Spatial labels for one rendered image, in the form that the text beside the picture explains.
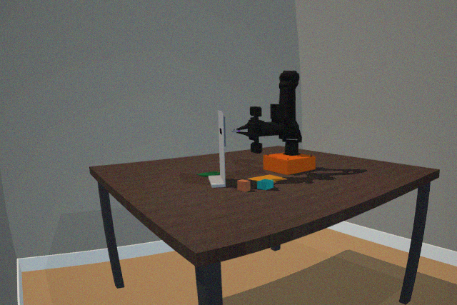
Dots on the teal cube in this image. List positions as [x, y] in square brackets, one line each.
[265, 184]

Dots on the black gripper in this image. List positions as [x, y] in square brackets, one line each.
[260, 129]

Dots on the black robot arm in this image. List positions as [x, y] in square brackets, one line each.
[283, 115]

